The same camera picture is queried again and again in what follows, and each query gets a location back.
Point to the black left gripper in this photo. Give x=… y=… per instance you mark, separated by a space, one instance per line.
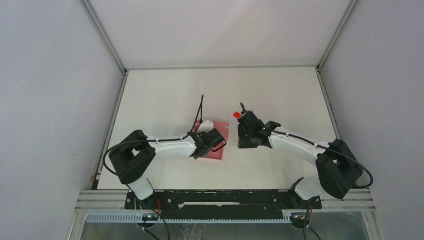
x=201 y=133

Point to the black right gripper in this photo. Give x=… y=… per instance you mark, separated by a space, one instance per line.
x=242 y=142

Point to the pink cardboard box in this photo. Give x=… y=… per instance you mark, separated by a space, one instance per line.
x=220 y=132

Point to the small orange block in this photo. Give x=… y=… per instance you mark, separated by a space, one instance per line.
x=237 y=115

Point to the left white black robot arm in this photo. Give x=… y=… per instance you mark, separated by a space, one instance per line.
x=131 y=157

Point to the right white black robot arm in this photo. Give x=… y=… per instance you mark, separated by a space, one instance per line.
x=337 y=169

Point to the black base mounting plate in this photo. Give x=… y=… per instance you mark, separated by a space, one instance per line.
x=207 y=204

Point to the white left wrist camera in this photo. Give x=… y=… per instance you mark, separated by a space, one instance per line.
x=205 y=127

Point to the aluminium front frame rail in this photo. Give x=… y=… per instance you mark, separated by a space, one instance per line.
x=356 y=200

